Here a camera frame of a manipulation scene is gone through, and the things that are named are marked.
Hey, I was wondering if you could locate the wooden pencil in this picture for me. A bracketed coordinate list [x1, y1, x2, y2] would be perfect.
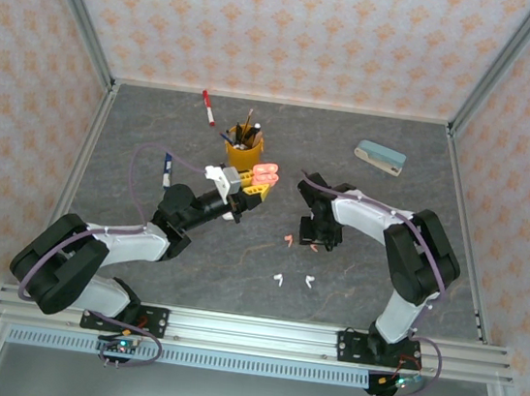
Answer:
[240, 107, 255, 143]

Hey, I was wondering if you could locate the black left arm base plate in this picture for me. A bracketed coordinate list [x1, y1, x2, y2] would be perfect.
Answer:
[78, 297, 171, 340]

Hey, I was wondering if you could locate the yellow pen cup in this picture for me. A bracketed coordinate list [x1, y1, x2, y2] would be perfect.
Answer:
[222, 124, 268, 175]

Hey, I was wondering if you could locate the aluminium mounting rail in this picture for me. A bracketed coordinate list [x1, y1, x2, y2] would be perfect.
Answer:
[0, 284, 518, 388]

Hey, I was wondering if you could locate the aluminium frame post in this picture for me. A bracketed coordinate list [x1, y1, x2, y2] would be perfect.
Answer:
[19, 0, 129, 91]
[447, 0, 530, 146]

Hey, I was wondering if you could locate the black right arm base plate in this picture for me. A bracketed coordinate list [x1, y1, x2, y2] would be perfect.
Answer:
[334, 329, 423, 374]

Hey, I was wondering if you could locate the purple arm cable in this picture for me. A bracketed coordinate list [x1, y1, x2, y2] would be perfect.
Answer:
[271, 168, 467, 396]
[9, 127, 211, 379]

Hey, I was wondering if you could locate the teal and beige stapler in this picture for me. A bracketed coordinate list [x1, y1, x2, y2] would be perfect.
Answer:
[350, 137, 409, 179]

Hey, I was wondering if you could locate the grey slotted cable duct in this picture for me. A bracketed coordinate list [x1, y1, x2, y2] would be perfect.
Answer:
[6, 323, 376, 392]

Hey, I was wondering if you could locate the blue whiteboard marker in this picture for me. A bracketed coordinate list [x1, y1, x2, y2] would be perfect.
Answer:
[160, 151, 176, 191]

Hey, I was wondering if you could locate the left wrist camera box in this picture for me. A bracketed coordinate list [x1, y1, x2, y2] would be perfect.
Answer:
[200, 162, 245, 201]

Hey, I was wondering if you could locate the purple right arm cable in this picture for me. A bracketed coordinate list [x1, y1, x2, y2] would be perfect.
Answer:
[271, 168, 467, 396]

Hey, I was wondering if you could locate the black pen with white cap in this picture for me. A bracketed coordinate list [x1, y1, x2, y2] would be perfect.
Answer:
[246, 121, 264, 149]

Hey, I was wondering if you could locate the pink earbud charging case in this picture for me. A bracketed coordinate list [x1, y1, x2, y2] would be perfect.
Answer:
[249, 159, 283, 189]

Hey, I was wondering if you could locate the aluminium table side rail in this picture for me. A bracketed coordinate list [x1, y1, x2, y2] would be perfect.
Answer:
[18, 73, 121, 296]
[419, 125, 519, 346]

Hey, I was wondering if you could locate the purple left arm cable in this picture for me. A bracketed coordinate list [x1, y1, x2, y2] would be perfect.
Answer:
[9, 127, 211, 379]

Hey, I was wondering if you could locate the red whiteboard marker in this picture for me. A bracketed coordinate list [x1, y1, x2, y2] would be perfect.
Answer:
[198, 88, 221, 128]

